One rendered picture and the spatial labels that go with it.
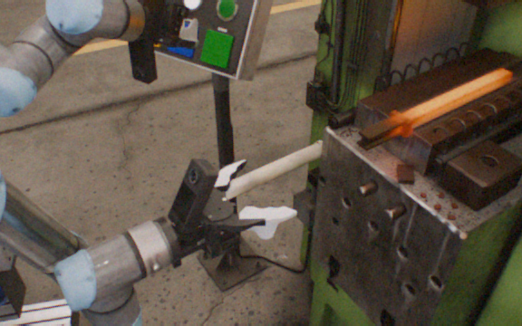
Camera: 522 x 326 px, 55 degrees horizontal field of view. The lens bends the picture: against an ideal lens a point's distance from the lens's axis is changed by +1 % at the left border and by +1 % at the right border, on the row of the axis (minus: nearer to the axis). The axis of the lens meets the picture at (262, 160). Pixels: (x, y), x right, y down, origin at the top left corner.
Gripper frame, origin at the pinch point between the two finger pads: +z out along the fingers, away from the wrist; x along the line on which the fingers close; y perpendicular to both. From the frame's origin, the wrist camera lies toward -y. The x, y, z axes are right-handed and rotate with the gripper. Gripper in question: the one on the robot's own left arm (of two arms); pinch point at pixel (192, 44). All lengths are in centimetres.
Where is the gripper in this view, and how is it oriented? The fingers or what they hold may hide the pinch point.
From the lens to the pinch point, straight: 111.2
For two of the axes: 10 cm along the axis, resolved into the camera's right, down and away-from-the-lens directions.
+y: 2.6, -9.4, -2.4
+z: 4.5, -1.0, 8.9
